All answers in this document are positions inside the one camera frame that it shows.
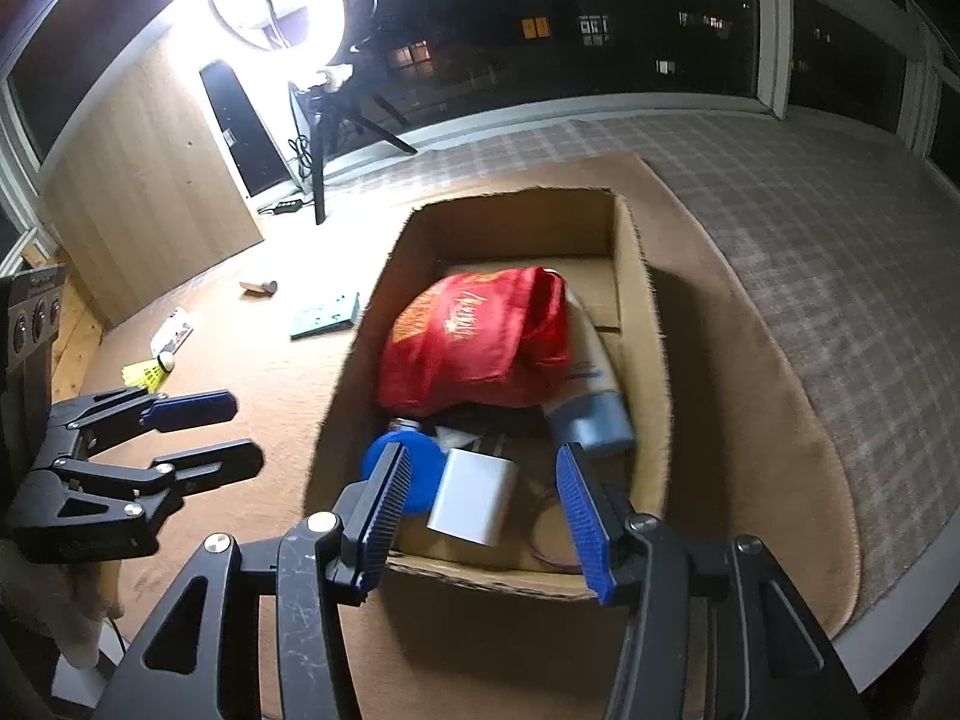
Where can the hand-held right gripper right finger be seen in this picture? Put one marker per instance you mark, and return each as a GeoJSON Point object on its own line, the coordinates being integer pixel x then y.
{"type": "Point", "coordinates": [581, 525]}

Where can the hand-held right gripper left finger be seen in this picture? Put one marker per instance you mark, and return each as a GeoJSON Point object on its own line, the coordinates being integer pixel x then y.
{"type": "Point", "coordinates": [386, 517]}

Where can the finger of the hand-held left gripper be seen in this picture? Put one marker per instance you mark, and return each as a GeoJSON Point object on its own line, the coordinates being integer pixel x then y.
{"type": "Point", "coordinates": [195, 409]}
{"type": "Point", "coordinates": [210, 463]}

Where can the yellow-green shuttlecock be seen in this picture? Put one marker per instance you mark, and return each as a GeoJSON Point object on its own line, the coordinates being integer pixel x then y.
{"type": "Point", "coordinates": [142, 375]}

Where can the blue round jar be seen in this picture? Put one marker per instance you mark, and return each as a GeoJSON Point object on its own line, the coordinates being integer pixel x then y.
{"type": "Point", "coordinates": [426, 469]}

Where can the small patterned packet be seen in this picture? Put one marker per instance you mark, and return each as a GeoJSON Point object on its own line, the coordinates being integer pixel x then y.
{"type": "Point", "coordinates": [174, 331]}

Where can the small silver box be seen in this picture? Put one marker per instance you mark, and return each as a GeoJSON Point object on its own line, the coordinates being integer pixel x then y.
{"type": "Point", "coordinates": [472, 499]}

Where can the white sunscreen bottle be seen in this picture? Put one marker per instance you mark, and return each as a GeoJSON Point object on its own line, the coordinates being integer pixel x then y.
{"type": "Point", "coordinates": [592, 412]}

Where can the pink tube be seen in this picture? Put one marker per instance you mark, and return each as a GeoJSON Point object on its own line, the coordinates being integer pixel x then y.
{"type": "Point", "coordinates": [259, 287]}

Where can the light blue card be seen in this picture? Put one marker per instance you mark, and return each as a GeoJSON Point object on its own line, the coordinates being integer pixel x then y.
{"type": "Point", "coordinates": [324, 315]}

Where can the red cloth bag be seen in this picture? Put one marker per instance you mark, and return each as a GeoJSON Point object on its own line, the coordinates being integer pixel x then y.
{"type": "Point", "coordinates": [465, 360]}

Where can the cardboard box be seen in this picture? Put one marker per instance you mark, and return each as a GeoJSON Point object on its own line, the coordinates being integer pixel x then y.
{"type": "Point", "coordinates": [641, 330]}

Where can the person's left forearm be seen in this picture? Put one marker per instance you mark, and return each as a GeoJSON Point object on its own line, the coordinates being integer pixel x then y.
{"type": "Point", "coordinates": [75, 615]}

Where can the pine plank board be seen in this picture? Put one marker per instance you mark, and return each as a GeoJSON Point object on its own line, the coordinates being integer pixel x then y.
{"type": "Point", "coordinates": [75, 330]}

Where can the black power strip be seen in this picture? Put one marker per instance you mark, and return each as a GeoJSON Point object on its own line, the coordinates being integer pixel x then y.
{"type": "Point", "coordinates": [285, 206]}

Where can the light wood laminate board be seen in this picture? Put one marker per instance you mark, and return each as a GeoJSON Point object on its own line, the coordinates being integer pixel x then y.
{"type": "Point", "coordinates": [150, 187]}

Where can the black tripod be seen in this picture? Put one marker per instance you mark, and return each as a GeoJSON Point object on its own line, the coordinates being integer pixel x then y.
{"type": "Point", "coordinates": [321, 165]}

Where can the plaid floor mat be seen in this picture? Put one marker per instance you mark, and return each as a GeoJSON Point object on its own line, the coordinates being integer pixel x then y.
{"type": "Point", "coordinates": [825, 240]}

